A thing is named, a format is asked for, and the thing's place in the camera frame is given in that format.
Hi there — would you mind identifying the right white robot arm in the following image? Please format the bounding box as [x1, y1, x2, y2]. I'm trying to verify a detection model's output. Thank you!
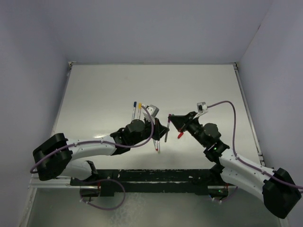
[169, 112, 302, 219]

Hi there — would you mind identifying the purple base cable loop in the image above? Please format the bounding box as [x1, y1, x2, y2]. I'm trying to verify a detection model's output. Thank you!
[80, 178, 126, 210]

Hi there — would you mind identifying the purple whiteboard marker pen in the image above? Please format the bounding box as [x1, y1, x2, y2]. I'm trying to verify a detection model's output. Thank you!
[164, 118, 170, 143]

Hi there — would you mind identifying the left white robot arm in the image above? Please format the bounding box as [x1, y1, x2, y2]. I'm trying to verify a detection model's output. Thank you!
[30, 119, 169, 185]

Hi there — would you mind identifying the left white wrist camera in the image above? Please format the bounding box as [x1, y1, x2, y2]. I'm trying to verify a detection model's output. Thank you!
[142, 105, 159, 118]

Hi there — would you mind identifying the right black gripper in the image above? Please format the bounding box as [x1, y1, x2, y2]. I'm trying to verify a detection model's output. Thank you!
[168, 112, 207, 148]

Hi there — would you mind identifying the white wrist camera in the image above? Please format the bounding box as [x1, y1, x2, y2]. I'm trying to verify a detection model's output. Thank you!
[142, 105, 159, 118]
[196, 102, 208, 118]

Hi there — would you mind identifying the blue whiteboard marker pen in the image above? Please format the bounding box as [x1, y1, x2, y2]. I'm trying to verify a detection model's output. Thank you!
[132, 106, 136, 121]

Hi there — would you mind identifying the aluminium frame rail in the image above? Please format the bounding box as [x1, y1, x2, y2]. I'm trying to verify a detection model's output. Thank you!
[232, 62, 266, 166]

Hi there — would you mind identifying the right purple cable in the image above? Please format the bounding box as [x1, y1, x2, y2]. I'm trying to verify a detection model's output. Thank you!
[207, 101, 303, 190]

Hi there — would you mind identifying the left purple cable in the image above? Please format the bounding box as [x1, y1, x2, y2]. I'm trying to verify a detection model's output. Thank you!
[30, 105, 156, 175]

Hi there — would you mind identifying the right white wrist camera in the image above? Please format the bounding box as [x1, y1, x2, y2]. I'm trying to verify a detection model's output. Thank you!
[196, 102, 208, 118]

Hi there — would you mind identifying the green whiteboard marker pen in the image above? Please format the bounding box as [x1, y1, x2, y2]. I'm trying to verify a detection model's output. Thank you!
[157, 141, 160, 154]

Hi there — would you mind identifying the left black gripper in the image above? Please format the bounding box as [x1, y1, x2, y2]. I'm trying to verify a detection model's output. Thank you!
[130, 115, 169, 146]

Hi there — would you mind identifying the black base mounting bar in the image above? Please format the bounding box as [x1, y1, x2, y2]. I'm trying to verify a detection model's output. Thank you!
[70, 165, 228, 197]

